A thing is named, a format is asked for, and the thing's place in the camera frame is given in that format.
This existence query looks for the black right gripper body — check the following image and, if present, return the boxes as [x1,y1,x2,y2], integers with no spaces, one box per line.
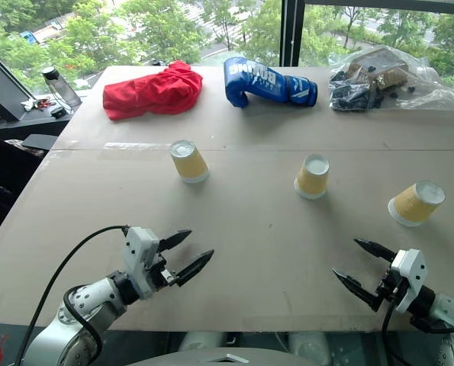
[376,262,404,303]

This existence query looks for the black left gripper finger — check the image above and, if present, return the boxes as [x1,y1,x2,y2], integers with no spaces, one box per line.
[174,249,215,288]
[157,229,193,253]

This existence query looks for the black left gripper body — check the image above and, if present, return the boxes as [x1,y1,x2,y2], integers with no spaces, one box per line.
[146,250,181,294]

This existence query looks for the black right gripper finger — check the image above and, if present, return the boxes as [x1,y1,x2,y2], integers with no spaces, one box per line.
[331,268,385,313]
[353,238,396,265]

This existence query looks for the yellow ribbed paper cup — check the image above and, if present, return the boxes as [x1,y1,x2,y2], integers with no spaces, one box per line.
[387,180,446,228]
[169,140,211,185]
[293,153,330,201]

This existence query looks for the grey rounded shape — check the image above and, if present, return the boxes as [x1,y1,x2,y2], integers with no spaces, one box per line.
[286,332,333,366]

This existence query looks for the silver robot torso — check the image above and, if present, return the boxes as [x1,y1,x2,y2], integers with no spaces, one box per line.
[126,345,291,366]

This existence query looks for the clear tape strip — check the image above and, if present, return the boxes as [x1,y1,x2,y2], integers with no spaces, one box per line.
[104,141,174,151]

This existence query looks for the red cloth garment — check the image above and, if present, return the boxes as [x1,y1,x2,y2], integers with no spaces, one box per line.
[102,59,204,122]

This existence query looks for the clear plastic bag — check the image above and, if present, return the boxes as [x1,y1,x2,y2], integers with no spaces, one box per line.
[327,44,454,114]

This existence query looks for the dark flat pad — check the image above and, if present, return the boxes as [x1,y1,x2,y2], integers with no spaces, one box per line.
[21,133,59,150]

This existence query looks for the blue boxing glove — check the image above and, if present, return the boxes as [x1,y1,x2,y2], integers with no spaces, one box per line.
[223,56,319,110]

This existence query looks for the clear bottle with black cap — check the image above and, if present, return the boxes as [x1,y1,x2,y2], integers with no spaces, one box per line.
[40,66,83,114]

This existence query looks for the red and white small items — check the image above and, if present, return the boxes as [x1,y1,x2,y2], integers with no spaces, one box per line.
[19,96,56,112]

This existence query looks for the black slanted panel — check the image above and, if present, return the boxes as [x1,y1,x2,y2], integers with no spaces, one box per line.
[0,41,34,123]

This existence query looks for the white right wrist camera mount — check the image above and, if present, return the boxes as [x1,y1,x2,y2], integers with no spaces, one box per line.
[389,249,429,314]

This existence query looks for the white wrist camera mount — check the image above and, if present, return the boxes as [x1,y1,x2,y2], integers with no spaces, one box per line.
[121,226,161,301]
[389,249,429,314]

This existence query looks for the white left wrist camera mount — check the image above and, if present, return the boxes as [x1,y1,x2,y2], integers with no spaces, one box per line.
[121,226,161,301]

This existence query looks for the black window frame post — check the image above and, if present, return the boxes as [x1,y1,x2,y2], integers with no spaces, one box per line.
[279,0,306,68]

